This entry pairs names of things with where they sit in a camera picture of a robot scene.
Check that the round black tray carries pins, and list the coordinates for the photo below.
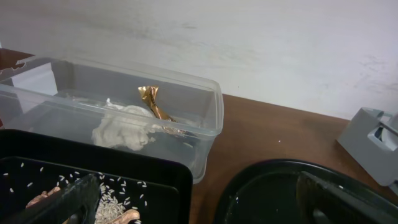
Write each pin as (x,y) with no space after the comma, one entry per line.
(265,192)

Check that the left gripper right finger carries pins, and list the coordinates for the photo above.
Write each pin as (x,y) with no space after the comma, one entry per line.
(320,201)

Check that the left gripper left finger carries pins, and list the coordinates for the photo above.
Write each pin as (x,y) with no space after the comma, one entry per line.
(81,197)

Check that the white napkin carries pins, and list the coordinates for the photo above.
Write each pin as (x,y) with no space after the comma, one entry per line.
(115,131)

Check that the black rectangular tray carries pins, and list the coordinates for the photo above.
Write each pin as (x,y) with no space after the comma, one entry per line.
(161,190)

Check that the gold foil wrapper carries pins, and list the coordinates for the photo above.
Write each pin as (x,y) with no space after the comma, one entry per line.
(148,95)

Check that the grey dishwasher rack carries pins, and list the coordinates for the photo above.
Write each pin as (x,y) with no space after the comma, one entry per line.
(371,139)

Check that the food scraps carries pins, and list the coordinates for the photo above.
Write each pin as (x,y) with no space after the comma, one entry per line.
(25,182)

